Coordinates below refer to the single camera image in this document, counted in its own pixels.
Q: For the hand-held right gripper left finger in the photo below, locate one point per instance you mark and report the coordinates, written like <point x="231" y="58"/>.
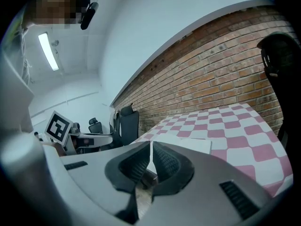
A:
<point x="131" y="168"/>

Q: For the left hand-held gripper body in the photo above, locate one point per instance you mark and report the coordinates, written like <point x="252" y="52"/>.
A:
<point x="57" y="127"/>

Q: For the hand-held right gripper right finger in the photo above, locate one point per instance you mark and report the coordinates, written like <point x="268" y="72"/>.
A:
<point x="169" y="163"/>

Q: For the white book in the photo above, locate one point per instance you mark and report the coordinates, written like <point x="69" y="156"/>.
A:
<point x="188" y="145"/>

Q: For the person's left forearm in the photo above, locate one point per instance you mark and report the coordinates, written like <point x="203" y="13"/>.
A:
<point x="57" y="148"/>

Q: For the black office chair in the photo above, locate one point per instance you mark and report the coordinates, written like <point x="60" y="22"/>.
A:
<point x="95" y="125"/>
<point x="128" y="126"/>
<point x="282" y="74"/>

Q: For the grey hoodie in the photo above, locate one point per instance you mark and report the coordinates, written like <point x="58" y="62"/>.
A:
<point x="13" y="79"/>

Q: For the pink white checkered tablecloth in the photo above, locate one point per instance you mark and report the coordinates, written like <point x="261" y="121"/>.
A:
<point x="235" y="135"/>

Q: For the fluorescent ceiling light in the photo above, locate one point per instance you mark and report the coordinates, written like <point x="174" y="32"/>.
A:
<point x="48" y="52"/>

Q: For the person's head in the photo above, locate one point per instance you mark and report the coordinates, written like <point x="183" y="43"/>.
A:
<point x="54" y="6"/>

